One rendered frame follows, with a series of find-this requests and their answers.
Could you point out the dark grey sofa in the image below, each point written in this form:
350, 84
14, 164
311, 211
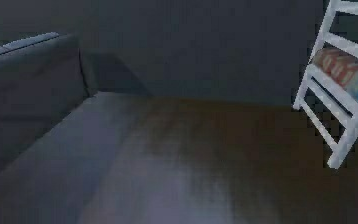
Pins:
30, 83

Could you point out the white shelf unit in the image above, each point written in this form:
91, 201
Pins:
348, 96

